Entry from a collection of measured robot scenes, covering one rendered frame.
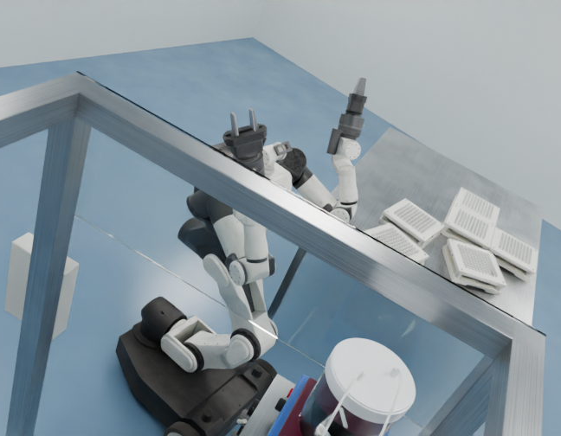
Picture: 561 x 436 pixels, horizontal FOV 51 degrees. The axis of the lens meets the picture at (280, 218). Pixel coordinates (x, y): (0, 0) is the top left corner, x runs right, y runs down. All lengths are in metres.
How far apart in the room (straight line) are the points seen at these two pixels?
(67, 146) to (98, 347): 1.77
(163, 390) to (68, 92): 1.68
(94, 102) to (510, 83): 5.10
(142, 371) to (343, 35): 4.71
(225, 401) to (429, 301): 1.71
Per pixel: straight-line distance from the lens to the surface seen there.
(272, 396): 1.24
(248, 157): 1.63
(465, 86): 6.10
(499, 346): 1.09
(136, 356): 2.71
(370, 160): 3.43
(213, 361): 2.54
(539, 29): 5.90
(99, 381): 2.82
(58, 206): 1.38
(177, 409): 2.59
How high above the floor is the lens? 2.26
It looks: 33 degrees down
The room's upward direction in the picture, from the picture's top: 24 degrees clockwise
